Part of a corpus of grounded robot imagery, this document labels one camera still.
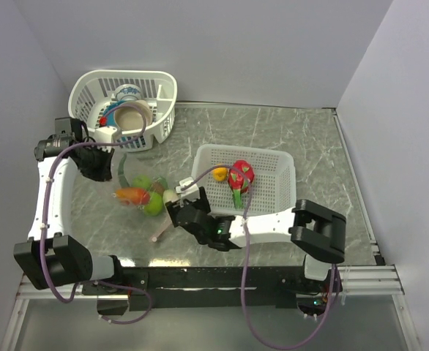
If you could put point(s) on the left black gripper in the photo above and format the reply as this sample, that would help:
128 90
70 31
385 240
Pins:
104 173

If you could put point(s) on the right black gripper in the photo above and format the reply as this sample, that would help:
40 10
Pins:
203 202

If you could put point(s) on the white fake radish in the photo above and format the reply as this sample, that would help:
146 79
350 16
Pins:
170 195

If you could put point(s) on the clear zip top bag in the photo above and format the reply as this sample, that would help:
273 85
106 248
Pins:
153 226

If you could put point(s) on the red fake dragon fruit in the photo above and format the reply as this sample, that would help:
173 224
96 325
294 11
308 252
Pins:
239 180

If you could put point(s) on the white perforated tray basket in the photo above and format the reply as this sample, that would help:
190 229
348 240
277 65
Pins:
274 186

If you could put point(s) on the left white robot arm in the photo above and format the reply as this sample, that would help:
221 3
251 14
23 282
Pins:
50 255

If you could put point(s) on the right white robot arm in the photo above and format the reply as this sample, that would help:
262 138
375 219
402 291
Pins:
318 231

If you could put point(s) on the brown fake kiwi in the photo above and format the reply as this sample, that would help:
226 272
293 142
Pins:
158 188

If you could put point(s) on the green fake apple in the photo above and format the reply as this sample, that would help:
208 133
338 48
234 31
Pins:
155 205
142 181

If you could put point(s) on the red orange fake fruit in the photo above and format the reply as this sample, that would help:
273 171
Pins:
132 195

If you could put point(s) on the blue plate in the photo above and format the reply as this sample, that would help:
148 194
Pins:
108 111

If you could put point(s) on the beige bowl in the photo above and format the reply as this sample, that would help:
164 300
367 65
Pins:
132 114

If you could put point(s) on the white slotted dish basket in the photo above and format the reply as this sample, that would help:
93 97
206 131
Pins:
94 94

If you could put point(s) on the blue white porcelain bowl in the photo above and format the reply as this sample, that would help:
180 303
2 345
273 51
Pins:
127 92

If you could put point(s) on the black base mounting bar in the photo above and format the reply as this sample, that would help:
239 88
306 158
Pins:
283 287

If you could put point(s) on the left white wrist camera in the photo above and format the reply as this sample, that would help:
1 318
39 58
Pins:
107 137

